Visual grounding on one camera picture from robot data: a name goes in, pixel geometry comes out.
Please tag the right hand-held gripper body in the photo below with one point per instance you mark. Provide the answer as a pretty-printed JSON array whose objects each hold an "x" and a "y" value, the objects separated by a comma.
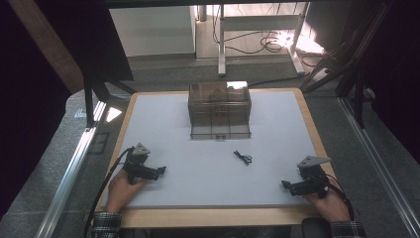
[{"x": 312, "y": 180}]

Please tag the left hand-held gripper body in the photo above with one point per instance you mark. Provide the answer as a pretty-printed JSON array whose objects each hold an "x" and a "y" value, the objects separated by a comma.
[{"x": 138, "y": 165}]

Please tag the person's right hand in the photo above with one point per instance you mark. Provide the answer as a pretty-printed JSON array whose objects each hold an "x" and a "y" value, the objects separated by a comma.
[{"x": 330, "y": 206}]

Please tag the person's left hand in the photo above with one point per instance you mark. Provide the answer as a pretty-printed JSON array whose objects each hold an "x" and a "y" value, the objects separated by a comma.
[{"x": 123, "y": 195}]

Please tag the black padded armrest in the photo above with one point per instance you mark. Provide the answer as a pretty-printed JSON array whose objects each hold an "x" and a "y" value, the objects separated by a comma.
[{"x": 315, "y": 228}]

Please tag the white table mat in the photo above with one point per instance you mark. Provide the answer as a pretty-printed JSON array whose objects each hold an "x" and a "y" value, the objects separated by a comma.
[{"x": 204, "y": 178}]

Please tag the transparent grey drawer box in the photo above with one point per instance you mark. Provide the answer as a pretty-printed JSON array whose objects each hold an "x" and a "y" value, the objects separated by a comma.
[{"x": 219, "y": 109}]

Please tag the black tripod stand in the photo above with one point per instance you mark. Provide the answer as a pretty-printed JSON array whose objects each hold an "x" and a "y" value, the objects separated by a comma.
[{"x": 340, "y": 66}]

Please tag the white cabinet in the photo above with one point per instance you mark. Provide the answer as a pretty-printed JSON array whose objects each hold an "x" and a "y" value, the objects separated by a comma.
[{"x": 152, "y": 31}]

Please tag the brown wooden beam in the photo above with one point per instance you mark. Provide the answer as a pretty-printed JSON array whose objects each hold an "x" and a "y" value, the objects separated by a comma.
[{"x": 49, "y": 46}]

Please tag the aluminium rail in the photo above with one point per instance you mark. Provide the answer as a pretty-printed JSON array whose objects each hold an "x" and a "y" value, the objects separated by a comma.
[
  {"x": 379, "y": 165},
  {"x": 69, "y": 178}
]

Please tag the black metal frame stand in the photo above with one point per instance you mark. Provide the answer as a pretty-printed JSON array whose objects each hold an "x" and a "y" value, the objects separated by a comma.
[{"x": 95, "y": 86}]

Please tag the white metal desk frame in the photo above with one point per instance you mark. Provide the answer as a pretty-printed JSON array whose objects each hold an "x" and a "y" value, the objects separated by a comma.
[{"x": 222, "y": 43}]

